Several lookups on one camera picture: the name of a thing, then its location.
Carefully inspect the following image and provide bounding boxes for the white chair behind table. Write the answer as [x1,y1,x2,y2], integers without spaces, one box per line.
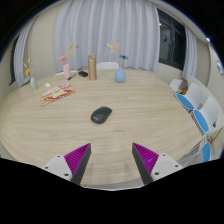
[96,62,119,70]

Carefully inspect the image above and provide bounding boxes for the white chair far right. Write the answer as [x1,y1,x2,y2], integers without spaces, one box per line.
[169,79,182,92]

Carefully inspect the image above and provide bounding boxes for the brown bottle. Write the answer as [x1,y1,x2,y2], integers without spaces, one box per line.
[88,54,97,81]

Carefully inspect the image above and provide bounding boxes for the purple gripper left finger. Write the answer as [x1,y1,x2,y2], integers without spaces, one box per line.
[43,143,91,185]

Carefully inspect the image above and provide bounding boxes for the white blue chair near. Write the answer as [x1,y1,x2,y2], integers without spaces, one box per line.
[193,96,219,135]

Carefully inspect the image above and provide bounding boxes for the white blue chair middle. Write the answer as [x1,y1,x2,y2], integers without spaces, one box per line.
[175,83,203,111]

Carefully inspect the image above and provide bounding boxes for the white blue chair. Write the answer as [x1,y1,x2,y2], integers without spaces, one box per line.
[175,83,203,111]
[193,96,219,135]

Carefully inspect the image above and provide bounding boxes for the pink vase with flowers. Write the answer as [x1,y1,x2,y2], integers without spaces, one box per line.
[59,43,78,80]

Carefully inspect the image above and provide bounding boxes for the dark window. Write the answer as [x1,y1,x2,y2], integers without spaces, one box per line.
[158,10,186,70]

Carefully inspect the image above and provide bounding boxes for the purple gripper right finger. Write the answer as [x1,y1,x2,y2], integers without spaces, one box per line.
[132,143,182,185]

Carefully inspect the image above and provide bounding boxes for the white curtain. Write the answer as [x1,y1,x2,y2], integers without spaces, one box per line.
[13,19,35,87]
[54,0,160,70]
[182,27,197,79]

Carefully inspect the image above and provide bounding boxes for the white centre curtain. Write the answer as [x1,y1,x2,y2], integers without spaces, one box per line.
[54,0,160,70]

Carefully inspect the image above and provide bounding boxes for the white right curtain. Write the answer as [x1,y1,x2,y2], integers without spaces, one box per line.
[182,27,197,79]

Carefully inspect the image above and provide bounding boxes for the black computer mouse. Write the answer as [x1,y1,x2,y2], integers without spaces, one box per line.
[91,106,112,124]

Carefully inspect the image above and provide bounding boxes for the green vase with flowers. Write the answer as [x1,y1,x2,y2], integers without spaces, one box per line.
[23,58,37,90]

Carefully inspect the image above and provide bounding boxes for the black small box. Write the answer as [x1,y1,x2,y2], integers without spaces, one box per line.
[78,71,88,77]

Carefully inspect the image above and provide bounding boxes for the blue vase with flowers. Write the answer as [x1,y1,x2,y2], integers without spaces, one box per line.
[108,41,128,83]

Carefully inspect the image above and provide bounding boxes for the white left curtain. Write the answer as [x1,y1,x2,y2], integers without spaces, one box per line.
[13,19,35,87]

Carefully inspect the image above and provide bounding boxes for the blue chair lower right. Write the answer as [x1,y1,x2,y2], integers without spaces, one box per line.
[201,142,211,162]

